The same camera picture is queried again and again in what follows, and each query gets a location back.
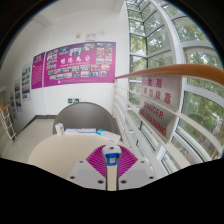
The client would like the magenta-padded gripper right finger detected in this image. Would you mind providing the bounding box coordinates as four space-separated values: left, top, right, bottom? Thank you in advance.
116 145 158 192

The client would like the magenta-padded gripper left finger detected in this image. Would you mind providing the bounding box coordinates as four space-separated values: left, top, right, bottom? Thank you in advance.
66 145 108 192

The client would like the white and blue charger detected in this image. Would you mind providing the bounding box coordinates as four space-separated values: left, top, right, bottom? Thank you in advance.
101 144 123 168

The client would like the white and blue flat box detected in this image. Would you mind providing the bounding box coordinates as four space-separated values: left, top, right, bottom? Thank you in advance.
96 128 122 144

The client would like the small upright white carton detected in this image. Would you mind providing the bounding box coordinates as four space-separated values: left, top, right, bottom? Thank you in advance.
54 122 65 137

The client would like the grey curved chair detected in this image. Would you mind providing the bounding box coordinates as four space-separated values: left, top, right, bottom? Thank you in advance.
52 101 121 136

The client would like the white and red danger sign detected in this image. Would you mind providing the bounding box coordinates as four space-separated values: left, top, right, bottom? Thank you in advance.
138 75 182 144

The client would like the white stair railing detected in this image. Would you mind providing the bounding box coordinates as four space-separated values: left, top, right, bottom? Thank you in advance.
0 99 17 142

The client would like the large magenta photo poster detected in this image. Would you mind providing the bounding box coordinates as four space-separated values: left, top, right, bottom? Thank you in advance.
43 41 117 88

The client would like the white railing with wooden handrail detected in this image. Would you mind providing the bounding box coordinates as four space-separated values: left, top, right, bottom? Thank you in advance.
113 63 224 172

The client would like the narrow magenta text poster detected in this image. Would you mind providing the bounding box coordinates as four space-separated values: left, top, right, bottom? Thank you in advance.
30 51 46 90

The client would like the white photo wall poster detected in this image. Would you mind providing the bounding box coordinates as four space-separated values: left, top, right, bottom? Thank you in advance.
8 91 16 116
13 79 23 113
21 63 33 102

